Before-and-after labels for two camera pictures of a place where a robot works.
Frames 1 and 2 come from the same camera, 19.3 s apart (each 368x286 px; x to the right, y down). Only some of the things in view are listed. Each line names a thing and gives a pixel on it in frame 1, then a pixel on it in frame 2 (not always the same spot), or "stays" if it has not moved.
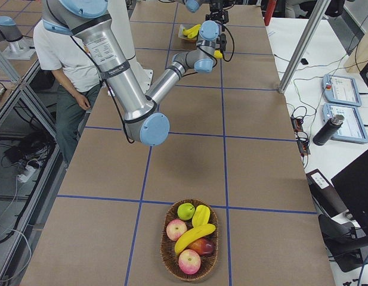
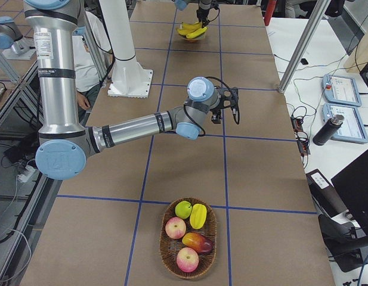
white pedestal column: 121,18 stays
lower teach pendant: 352,130 stays
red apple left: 175,229 stays
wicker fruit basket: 189,241 stays
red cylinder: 269,11 stays
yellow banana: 192,35 → 192,27
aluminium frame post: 305,42 stays
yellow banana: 217,54 → 196,25
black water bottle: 328,128 stays
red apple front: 189,261 stays
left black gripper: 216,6 → 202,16
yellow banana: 192,234 → 197,33
